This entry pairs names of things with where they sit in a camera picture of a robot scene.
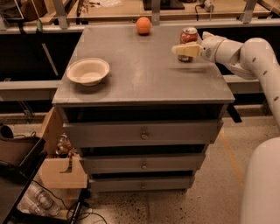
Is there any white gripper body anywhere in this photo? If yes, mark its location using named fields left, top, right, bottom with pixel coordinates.
left=201, top=35, right=226, bottom=62

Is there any red coke can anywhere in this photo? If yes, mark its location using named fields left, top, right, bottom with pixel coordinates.
left=178, top=27, right=198, bottom=62

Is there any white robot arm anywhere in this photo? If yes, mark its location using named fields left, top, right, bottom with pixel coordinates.
left=171, top=31, right=280, bottom=224

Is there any white paper bowl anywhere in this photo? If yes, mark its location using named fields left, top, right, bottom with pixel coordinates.
left=66, top=58, right=110, bottom=86

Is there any orange ball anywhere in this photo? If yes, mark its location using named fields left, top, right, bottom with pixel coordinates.
left=136, top=17, right=151, bottom=35

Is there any grey drawer cabinet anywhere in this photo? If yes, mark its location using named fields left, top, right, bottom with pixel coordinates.
left=52, top=26, right=235, bottom=181

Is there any top grey drawer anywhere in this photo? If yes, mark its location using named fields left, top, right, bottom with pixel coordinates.
left=63, top=120, right=223, bottom=148

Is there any grey drawer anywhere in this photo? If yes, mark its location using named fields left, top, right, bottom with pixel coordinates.
left=80, top=153, right=205, bottom=174
left=89, top=176, right=194, bottom=193
left=63, top=120, right=223, bottom=148

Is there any middle grey drawer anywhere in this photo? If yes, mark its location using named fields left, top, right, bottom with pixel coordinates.
left=80, top=153, right=205, bottom=174

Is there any bottom grey drawer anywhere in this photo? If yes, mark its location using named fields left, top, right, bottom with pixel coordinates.
left=89, top=176, right=194, bottom=193

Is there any wooden cutout board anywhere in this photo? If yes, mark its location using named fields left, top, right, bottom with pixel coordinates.
left=38, top=156, right=88, bottom=189

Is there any black cart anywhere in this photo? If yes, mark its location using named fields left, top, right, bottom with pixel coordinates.
left=0, top=139, right=47, bottom=224

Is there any clear plastic bottle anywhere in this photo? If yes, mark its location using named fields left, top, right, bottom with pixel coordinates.
left=17, top=183, right=60, bottom=217

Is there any black floor cable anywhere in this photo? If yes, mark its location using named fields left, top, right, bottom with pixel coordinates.
left=31, top=179, right=109, bottom=224

